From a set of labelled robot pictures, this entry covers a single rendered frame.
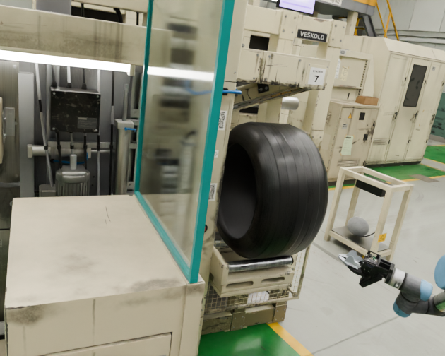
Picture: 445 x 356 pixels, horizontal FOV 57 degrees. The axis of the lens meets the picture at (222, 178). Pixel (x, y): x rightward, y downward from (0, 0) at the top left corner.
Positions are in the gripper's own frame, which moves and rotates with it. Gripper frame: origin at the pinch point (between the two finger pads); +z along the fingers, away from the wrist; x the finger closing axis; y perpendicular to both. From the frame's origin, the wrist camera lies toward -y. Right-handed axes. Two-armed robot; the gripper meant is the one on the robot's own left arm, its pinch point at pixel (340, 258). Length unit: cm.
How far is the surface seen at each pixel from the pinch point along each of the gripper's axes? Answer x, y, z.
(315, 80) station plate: -57, 46, 42
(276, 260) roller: 8.0, -9.5, 24.4
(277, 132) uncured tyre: -9, 42, 41
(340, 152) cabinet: -406, -204, 55
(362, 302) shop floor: -105, -141, -29
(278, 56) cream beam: -43, 59, 58
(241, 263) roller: 20.9, -6.4, 36.0
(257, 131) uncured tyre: -5, 42, 48
